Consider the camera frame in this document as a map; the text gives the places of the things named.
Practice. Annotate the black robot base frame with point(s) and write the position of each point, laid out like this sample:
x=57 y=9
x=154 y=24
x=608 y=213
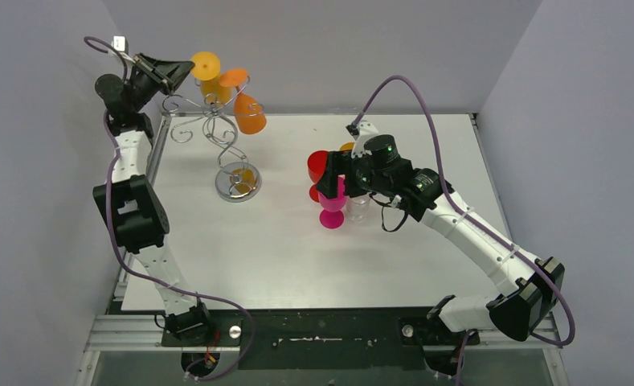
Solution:
x=323 y=339

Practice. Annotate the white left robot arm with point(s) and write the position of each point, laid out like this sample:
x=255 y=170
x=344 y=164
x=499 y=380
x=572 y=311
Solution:
x=135 y=218

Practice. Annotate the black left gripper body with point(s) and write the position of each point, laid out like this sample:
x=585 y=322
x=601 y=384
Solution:
x=153 y=71

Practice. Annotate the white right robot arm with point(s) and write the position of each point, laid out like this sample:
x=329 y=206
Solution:
x=527 y=286

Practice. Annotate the red wine glass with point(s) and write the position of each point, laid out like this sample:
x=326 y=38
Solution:
x=316 y=164

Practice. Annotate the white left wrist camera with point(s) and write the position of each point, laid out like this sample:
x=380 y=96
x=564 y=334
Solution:
x=120 y=48

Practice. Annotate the pink wine glass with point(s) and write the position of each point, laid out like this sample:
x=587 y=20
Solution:
x=331 y=216

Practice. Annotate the clear wine glass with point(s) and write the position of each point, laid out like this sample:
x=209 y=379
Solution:
x=357 y=207

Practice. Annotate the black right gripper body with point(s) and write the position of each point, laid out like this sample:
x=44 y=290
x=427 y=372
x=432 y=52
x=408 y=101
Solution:
x=366 y=179

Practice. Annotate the chrome wine glass rack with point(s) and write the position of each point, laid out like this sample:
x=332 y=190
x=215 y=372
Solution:
x=237 y=180

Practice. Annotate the yellow wine glass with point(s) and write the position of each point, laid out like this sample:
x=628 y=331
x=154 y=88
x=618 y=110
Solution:
x=347 y=146
x=207 y=71

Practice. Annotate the orange wine glass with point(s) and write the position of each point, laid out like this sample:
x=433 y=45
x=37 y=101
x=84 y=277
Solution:
x=247 y=111

